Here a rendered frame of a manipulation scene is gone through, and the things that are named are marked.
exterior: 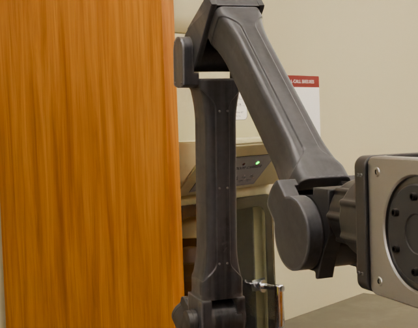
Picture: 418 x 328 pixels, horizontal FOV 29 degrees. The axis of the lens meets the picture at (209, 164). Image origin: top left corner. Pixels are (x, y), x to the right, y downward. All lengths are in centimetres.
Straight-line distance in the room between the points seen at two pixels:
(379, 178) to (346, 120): 210
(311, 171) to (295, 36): 173
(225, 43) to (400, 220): 44
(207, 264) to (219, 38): 32
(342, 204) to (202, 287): 43
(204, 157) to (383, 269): 47
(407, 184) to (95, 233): 92
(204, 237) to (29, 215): 60
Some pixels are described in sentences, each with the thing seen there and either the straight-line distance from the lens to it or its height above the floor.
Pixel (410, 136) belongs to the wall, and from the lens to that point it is 320.
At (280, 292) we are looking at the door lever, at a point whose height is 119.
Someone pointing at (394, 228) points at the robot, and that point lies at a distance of 69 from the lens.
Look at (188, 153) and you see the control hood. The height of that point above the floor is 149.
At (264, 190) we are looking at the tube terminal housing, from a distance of 172.
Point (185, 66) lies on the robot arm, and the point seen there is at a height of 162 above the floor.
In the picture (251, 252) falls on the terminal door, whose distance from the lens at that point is 168.
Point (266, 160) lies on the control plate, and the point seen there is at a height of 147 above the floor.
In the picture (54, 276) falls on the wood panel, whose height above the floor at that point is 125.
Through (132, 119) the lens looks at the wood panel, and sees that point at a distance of 143.
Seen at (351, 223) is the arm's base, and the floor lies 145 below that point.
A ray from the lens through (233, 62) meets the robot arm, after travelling 103.
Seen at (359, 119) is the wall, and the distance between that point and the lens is 288.
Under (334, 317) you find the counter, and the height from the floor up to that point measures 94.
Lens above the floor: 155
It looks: 3 degrees down
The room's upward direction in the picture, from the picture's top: 2 degrees counter-clockwise
